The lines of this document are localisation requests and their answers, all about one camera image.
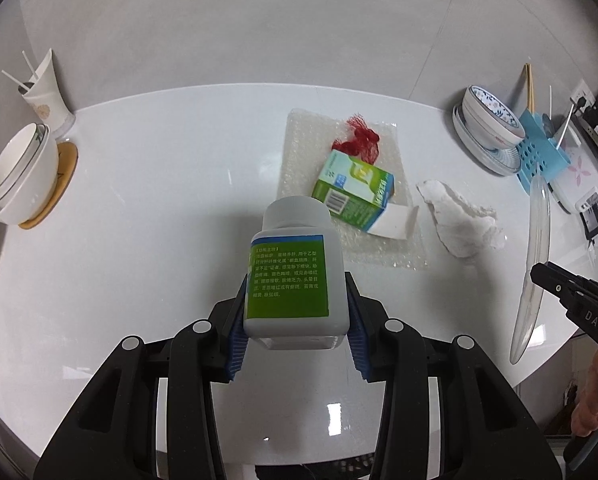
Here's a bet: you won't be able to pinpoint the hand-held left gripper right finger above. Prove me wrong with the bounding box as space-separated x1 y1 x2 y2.
346 272 562 480

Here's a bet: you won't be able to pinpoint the white flowered rice cooker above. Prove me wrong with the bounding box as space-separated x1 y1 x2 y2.
549 115 598 211

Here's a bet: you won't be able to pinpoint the white bottle with green label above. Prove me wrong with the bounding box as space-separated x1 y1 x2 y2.
241 196 352 350

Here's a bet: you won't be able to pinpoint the white bowl with dark rim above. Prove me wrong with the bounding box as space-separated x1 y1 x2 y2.
0 122 52 201

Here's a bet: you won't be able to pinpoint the white wall socket with plug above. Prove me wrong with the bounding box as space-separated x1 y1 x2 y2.
569 82 597 111

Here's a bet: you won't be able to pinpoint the blue patterned ceramic bowl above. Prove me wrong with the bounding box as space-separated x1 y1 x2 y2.
462 85 526 148

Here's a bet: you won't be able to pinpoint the clear glass plate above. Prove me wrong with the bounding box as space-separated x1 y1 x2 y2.
509 180 552 363

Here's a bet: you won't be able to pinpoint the blue rimmed ceramic plate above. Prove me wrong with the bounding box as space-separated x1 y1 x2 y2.
452 105 522 176

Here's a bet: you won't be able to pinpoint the red mesh net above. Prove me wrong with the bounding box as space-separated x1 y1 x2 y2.
331 114 382 165

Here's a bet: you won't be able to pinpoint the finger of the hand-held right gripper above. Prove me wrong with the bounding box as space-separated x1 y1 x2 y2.
549 261 598 306
530 263 587 313

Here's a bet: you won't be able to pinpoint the bubble wrap sheet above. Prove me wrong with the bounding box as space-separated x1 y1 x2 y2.
277 107 430 271

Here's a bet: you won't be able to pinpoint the blue perforated utensil holder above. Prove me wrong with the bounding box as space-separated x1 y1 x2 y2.
516 110 575 193

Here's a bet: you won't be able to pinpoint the green and white carton box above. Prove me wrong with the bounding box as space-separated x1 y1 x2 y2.
311 149 420 240

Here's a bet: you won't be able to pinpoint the round wooden coaster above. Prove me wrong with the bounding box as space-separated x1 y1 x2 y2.
18 142 78 231

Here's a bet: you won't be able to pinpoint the white paper cup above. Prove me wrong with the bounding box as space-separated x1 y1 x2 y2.
19 49 76 138

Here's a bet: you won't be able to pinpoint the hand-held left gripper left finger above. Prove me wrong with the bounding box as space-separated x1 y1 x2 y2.
34 280 250 480

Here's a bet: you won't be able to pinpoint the bundle of wooden chopsticks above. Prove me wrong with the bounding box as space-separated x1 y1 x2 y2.
523 62 536 111

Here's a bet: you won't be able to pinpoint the crumpled white tissue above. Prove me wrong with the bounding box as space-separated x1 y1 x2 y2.
416 179 506 259

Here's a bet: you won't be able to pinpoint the white plastic stick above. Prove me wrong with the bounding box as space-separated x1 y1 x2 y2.
556 105 576 150

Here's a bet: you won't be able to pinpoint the stacked white bowls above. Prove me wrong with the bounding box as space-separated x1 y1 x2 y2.
0 130 60 226

